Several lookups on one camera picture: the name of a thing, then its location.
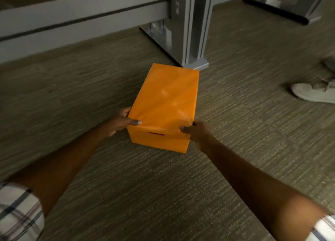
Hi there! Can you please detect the grey desk leg column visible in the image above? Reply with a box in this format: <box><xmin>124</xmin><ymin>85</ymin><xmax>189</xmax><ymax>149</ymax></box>
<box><xmin>170</xmin><ymin>0</ymin><xmax>210</xmax><ymax>70</ymax></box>

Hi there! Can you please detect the person's right forearm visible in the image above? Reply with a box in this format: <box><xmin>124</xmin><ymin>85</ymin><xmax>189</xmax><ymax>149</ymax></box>
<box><xmin>201</xmin><ymin>139</ymin><xmax>331</xmax><ymax>241</ymax></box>

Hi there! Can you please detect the person's left hand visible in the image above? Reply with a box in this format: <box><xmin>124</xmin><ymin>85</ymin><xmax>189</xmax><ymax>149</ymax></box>
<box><xmin>103</xmin><ymin>107</ymin><xmax>143</xmax><ymax>137</ymax></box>

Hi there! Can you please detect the white plaid shirt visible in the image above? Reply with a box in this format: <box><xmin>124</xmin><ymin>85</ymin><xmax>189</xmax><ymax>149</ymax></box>
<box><xmin>0</xmin><ymin>182</ymin><xmax>335</xmax><ymax>241</ymax></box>

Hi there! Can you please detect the orange cardboard shoe box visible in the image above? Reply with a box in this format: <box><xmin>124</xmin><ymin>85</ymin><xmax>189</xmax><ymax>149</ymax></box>
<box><xmin>127</xmin><ymin>63</ymin><xmax>200</xmax><ymax>154</ymax></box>

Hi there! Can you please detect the person's right hand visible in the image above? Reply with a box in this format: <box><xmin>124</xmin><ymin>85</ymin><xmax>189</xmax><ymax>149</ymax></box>
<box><xmin>180</xmin><ymin>121</ymin><xmax>218</xmax><ymax>153</ymax></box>

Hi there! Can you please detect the grey desk foot black edge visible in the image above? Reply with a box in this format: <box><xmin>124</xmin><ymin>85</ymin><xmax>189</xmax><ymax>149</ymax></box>
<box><xmin>242</xmin><ymin>0</ymin><xmax>333</xmax><ymax>26</ymax></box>

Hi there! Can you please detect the person's left forearm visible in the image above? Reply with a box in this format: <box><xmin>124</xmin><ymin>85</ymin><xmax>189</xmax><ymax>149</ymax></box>
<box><xmin>7</xmin><ymin>121</ymin><xmax>116</xmax><ymax>218</ymax></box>

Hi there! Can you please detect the grey desk panel rail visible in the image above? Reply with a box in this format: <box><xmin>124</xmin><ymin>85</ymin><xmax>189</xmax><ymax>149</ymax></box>
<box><xmin>0</xmin><ymin>0</ymin><xmax>174</xmax><ymax>64</ymax></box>

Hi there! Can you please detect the white sneaker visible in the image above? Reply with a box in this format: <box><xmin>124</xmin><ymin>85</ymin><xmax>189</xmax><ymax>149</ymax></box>
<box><xmin>291</xmin><ymin>79</ymin><xmax>335</xmax><ymax>104</ymax></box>

